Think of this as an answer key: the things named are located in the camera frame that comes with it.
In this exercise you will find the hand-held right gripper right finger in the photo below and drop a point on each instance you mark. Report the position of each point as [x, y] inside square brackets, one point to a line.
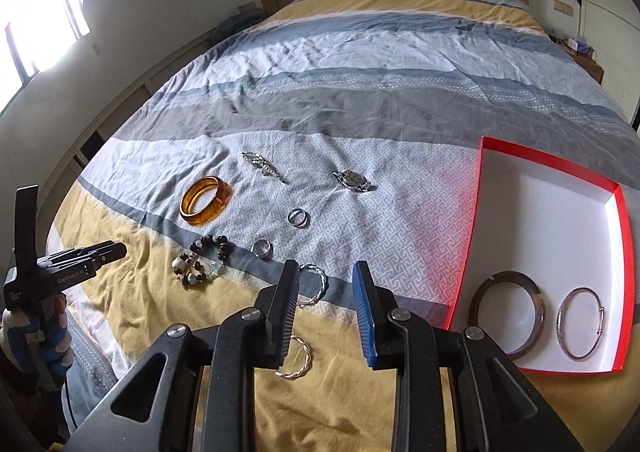
[364, 312]

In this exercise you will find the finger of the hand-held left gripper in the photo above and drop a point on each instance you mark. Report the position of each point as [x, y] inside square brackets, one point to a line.
[85, 249]
[112, 253]

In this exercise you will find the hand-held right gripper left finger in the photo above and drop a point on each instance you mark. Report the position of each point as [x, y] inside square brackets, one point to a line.
[290, 302]

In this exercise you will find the twisted silver bangle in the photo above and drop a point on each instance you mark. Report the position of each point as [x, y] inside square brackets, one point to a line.
[306, 357]
[323, 282]

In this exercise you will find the amber bangle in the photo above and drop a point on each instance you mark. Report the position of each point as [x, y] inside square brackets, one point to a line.
[205, 218]

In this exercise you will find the red and white box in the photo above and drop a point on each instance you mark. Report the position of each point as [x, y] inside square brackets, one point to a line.
[540, 232]

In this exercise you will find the person's left hand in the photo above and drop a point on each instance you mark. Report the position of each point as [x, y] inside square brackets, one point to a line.
[52, 332]

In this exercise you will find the silver wristwatch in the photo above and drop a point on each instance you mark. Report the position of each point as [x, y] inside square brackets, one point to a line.
[354, 179]

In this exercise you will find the dark grey bangle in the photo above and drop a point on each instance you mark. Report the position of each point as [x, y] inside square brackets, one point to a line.
[540, 303]

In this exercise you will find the low wooden shelf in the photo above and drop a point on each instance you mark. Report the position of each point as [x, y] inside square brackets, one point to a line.
[150, 77]

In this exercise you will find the thin silver bangle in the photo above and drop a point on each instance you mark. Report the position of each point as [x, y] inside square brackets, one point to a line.
[562, 332]

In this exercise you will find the striped bedcover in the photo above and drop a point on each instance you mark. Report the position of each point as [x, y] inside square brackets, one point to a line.
[380, 97]

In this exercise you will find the window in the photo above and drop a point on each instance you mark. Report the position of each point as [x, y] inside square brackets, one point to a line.
[35, 12]

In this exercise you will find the blue cloth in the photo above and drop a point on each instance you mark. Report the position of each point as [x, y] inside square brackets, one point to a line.
[232, 27]

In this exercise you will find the wooden nightstand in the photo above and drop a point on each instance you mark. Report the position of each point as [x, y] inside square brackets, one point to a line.
[587, 63]

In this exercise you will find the tissue box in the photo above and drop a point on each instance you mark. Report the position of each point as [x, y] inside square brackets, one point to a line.
[580, 44]

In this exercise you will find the white wardrobe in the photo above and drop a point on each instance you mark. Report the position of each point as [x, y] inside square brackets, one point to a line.
[610, 22]

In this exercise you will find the wall outlet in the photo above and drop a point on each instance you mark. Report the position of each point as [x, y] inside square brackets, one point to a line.
[246, 7]

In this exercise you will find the wall switch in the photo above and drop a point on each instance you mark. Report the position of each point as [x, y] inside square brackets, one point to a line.
[563, 7]

